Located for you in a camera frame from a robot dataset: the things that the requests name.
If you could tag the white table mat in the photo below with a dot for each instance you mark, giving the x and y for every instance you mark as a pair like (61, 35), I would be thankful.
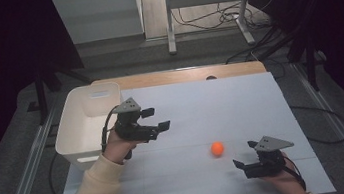
(208, 105)

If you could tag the wooden table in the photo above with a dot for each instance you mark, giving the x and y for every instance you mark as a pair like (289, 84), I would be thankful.
(174, 76)

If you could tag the aluminium floor rail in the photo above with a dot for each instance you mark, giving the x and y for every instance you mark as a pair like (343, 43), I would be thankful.
(343, 135)
(25, 176)

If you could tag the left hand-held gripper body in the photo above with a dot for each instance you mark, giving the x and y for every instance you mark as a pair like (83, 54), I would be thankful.
(130, 129)

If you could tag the orange ball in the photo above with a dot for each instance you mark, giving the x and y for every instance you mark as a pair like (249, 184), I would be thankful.
(217, 148)

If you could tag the person's right hand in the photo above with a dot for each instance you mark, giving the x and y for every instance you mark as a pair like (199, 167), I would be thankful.
(287, 181)

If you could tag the white plastic bin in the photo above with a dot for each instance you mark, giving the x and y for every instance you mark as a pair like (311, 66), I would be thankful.
(81, 135)

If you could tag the black tripod stand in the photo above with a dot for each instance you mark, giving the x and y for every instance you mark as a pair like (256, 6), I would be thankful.
(310, 62)
(41, 94)

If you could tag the person's left hand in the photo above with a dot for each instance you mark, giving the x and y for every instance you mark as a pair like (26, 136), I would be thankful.
(117, 147)

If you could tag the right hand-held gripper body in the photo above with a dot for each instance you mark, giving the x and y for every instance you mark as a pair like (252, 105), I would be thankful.
(266, 165)

